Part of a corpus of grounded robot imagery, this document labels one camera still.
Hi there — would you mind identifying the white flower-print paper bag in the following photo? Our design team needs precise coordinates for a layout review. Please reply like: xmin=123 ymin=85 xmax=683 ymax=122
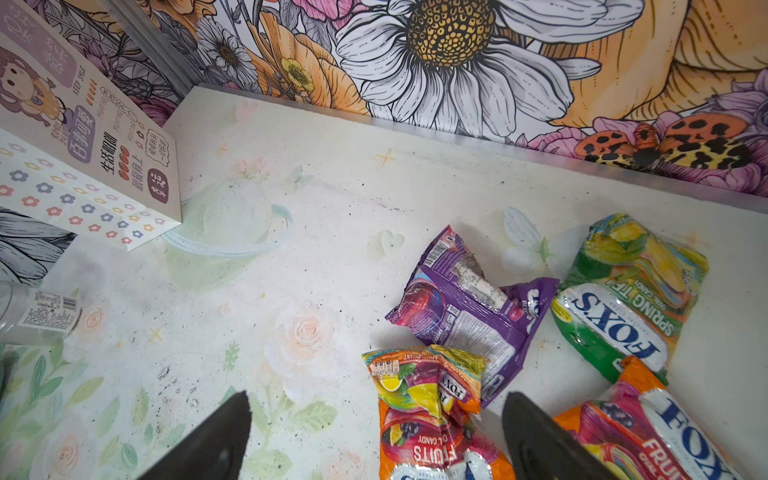
xmin=1 ymin=1 xmax=182 ymax=251

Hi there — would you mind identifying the orange Fox's fruits candy bag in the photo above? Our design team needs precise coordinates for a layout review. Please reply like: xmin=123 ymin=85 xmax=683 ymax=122
xmin=362 ymin=345 xmax=515 ymax=479

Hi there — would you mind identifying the clear plastic bottle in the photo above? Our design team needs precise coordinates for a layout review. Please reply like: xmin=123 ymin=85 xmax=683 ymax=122
xmin=1 ymin=281 xmax=82 ymax=346

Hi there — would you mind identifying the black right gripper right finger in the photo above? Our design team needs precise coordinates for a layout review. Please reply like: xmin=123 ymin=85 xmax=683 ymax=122
xmin=502 ymin=392 xmax=616 ymax=480

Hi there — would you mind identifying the purple candy bag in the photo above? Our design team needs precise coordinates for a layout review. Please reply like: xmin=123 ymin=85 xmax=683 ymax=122
xmin=386 ymin=226 xmax=559 ymax=407

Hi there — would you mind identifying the green Fox's spring tea bag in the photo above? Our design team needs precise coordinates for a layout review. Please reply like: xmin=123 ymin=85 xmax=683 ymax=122
xmin=551 ymin=213 xmax=709 ymax=382

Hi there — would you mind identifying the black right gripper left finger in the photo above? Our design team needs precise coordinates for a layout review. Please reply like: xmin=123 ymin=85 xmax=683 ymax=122
xmin=140 ymin=391 xmax=252 ymax=480

